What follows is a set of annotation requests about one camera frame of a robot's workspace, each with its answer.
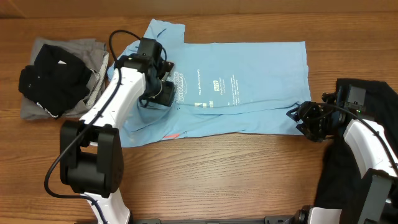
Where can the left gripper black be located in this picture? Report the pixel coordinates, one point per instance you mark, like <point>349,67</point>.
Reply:
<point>168,94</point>

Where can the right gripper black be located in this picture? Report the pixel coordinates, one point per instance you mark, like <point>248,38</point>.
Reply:
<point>303,113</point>

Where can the light blue printed t-shirt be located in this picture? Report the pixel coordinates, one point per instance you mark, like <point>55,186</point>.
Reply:
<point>222,88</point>

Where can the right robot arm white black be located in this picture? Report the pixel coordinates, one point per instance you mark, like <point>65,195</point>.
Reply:
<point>344,114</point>

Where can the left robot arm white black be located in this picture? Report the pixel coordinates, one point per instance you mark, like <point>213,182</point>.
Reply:
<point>91,158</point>

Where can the black t-shirt pile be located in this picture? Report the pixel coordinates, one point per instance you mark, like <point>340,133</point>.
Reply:
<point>368,142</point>

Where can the folded grey garment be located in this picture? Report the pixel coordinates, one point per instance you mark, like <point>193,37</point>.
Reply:
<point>95,56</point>

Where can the folded black garment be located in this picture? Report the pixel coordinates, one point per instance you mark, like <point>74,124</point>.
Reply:
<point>56,81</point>

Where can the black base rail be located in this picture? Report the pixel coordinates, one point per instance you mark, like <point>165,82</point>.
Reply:
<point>281,219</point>

